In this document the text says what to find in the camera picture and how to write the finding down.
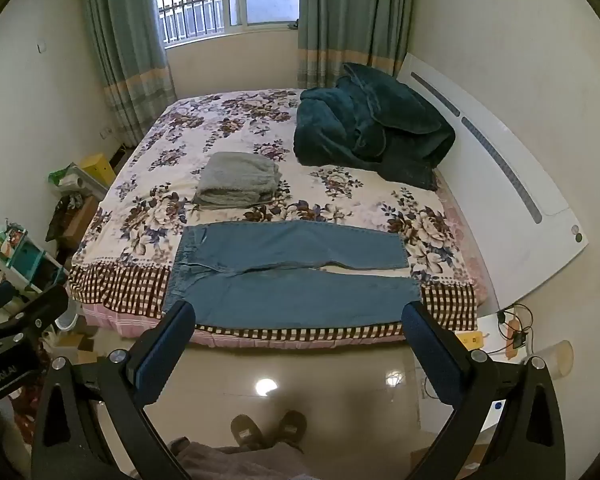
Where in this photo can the brown cardboard box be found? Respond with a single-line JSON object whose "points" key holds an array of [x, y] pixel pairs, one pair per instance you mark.
{"points": [[77, 220]]}

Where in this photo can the green striped curtain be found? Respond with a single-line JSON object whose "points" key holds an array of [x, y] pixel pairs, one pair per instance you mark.
{"points": [[350, 15], [125, 35]]}

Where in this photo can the white wall switch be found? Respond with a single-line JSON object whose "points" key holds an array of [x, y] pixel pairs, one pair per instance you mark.
{"points": [[42, 46]]}

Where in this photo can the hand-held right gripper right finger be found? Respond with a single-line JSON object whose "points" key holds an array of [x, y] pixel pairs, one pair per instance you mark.
{"points": [[432, 355]]}

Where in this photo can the bed with floral sheet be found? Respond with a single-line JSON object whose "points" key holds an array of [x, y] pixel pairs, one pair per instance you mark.
{"points": [[230, 125]]}

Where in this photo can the white bed headboard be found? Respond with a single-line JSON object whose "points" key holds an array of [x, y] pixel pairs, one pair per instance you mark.
{"points": [[500, 220]]}

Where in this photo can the brown slipper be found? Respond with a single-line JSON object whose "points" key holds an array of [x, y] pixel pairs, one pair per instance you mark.
{"points": [[292, 430], [247, 432]]}

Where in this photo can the dark green plush blanket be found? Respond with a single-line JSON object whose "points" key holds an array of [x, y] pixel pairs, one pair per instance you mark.
{"points": [[360, 130]]}

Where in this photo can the translucent plastic cup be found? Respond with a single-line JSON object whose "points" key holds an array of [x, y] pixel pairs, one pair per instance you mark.
{"points": [[555, 357]]}

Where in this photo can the orange power strip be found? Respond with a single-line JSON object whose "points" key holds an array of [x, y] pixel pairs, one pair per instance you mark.
{"points": [[515, 337]]}

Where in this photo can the person's grey trousers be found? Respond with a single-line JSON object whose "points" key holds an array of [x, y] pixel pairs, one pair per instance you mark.
{"points": [[240, 462]]}

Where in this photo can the folded grey fleece garment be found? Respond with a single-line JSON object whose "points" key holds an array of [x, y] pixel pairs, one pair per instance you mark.
{"points": [[237, 180]]}

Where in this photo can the blue denim pants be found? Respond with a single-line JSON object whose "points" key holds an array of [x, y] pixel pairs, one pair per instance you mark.
{"points": [[290, 295]]}

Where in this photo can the yellow power strip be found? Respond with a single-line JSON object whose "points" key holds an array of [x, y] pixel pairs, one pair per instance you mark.
{"points": [[470, 340]]}

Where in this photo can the colourful toy shelf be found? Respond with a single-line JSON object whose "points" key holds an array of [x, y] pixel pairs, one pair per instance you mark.
{"points": [[25, 255]]}

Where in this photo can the green and white bag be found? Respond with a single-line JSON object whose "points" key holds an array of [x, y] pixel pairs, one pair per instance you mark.
{"points": [[67, 177]]}

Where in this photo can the yellow box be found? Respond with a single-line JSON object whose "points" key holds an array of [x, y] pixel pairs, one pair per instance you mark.
{"points": [[100, 167]]}

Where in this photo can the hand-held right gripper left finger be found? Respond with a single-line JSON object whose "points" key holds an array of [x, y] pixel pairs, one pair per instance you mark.
{"points": [[162, 355]]}

